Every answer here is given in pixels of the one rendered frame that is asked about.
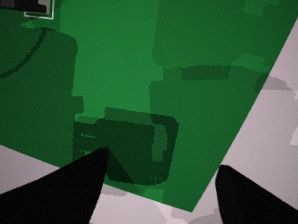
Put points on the green circuit board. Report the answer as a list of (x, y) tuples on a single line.
[(164, 85)]

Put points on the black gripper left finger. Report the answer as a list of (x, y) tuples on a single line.
[(66, 196)]

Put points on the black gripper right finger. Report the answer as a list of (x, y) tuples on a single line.
[(241, 201)]

